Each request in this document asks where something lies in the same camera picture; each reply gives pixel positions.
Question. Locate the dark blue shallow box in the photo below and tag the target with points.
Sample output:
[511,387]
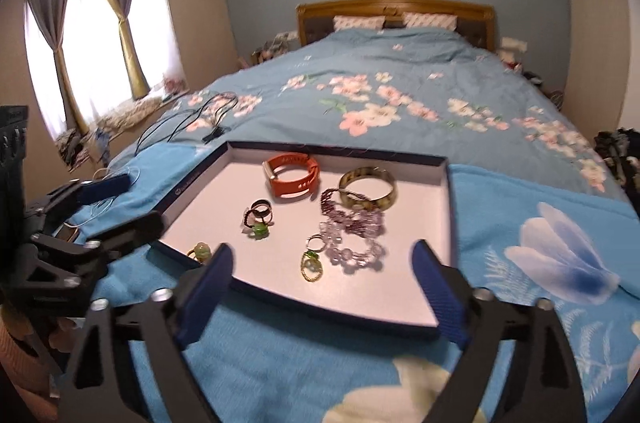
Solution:
[270,263]

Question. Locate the mixed pile of clothes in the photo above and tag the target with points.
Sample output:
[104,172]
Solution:
[80,148]

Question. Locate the dark pile of clothes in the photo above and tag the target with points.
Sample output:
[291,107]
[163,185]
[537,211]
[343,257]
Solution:
[617,153]

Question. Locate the beige built-in wardrobe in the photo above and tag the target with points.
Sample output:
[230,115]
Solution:
[590,3]

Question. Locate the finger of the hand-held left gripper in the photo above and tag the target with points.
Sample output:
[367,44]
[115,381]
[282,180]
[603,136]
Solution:
[105,188]
[140,230]

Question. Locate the bright blue flower blanket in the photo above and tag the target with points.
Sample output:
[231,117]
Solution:
[500,203]

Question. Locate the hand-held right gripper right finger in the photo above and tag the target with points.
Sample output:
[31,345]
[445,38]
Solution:
[440,293]

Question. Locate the white wall socket panel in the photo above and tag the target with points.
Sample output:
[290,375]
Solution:
[514,44]

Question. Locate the yellow green curtain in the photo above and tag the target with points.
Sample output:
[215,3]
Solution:
[135,63]

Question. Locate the orange wristband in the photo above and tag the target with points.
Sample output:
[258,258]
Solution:
[292,159]

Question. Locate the person's left forearm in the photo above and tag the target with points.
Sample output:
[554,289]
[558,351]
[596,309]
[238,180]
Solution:
[20,353]

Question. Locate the patterned white pillow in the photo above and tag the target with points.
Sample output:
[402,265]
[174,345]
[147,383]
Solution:
[430,20]
[357,23]

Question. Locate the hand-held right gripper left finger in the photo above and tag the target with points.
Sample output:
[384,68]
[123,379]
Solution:
[205,298]

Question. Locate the floral blue duvet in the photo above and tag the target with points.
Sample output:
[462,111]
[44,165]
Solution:
[400,63]

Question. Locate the small pink fan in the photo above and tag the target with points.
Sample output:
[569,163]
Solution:
[175,85]

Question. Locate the person's left hand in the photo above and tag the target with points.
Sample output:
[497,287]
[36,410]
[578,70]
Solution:
[62,330]

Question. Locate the bedside cosmetics clutter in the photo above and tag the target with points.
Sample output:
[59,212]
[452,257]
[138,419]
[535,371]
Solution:
[275,45]

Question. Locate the tortoiseshell bangle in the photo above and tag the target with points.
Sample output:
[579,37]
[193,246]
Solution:
[390,193]

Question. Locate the wooden bed headboard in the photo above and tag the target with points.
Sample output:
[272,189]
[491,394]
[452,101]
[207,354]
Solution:
[390,5]

